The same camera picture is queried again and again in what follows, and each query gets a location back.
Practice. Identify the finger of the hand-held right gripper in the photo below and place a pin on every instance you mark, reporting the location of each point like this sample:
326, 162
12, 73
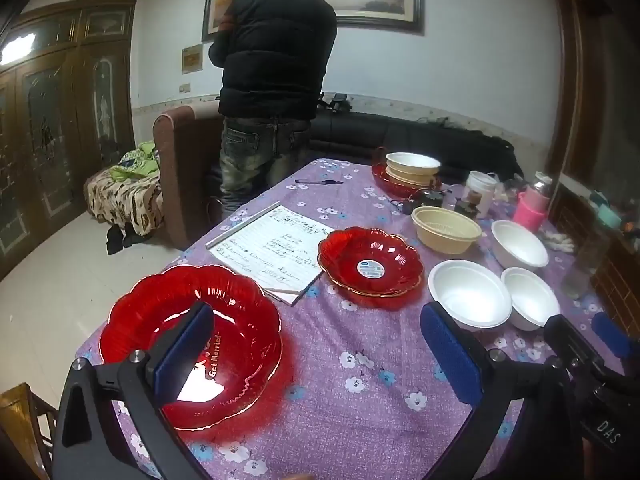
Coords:
565, 335
607, 335

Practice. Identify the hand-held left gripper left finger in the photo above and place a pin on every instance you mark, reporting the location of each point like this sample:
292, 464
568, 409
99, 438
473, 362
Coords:
185, 350

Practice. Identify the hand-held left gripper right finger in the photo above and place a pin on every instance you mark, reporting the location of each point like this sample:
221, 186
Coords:
445, 350

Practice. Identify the small white foam bowl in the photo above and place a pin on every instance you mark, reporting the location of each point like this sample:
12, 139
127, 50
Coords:
530, 300

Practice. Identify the large red scalloped plate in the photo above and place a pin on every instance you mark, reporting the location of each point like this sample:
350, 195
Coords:
150, 310

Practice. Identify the wide white foam bowl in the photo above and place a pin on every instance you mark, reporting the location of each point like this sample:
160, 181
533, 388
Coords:
470, 292

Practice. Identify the cream ribbed plastic bowl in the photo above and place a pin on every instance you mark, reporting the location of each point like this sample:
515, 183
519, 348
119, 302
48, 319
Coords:
440, 235

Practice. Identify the red plate with round sticker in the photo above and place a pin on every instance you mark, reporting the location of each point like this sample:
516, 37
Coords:
350, 255

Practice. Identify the clear drinking glass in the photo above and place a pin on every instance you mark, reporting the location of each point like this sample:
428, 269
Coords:
580, 275

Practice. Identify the purple floral tablecloth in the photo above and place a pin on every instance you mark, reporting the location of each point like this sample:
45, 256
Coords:
350, 385

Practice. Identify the teal box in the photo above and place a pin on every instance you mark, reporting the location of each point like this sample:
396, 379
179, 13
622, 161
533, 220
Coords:
607, 216

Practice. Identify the black shoes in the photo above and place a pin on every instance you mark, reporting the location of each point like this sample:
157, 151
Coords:
120, 237

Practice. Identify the handwritten notebook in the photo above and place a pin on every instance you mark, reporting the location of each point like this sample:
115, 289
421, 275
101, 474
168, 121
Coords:
270, 245

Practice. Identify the printed blanket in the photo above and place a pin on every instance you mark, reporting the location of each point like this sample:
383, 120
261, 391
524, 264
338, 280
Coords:
120, 200

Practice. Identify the white plastic jar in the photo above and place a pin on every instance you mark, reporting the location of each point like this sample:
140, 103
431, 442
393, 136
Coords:
480, 185

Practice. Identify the wooden chair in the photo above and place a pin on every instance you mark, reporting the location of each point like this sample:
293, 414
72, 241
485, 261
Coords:
20, 410

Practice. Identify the brown armchair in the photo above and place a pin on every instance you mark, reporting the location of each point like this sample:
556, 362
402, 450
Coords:
185, 170

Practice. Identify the green cloth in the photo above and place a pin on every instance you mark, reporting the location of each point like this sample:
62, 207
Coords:
145, 157

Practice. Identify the dark pen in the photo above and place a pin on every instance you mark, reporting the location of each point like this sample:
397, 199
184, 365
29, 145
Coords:
320, 181

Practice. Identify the black leather sofa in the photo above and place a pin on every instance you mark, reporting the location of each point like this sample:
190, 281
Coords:
400, 135

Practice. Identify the carved wooden wardrobe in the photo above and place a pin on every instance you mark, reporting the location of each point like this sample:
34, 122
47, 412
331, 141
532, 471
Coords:
50, 135

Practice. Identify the black gripper devices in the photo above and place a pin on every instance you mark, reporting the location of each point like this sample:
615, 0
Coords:
337, 102

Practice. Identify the wooden door frame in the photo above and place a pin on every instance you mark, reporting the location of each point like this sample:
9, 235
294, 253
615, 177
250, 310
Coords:
570, 85

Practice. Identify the wall socket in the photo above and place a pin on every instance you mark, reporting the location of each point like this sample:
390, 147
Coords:
185, 87

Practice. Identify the small wall plaque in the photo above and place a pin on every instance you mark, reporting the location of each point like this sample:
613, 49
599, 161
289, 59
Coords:
192, 59

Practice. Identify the framed wall painting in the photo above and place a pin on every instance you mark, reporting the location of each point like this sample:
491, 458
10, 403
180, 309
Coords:
380, 0

